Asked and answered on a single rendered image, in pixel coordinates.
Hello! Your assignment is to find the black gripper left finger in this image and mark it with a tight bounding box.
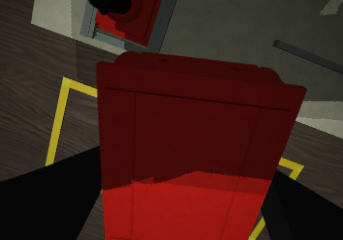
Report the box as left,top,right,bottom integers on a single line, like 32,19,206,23
0,146,102,240

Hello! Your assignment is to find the yellow rectangular outline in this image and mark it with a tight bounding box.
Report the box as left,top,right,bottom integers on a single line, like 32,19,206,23
46,76,304,240

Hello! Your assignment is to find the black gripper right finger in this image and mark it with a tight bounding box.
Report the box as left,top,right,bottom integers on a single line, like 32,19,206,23
261,169,343,240

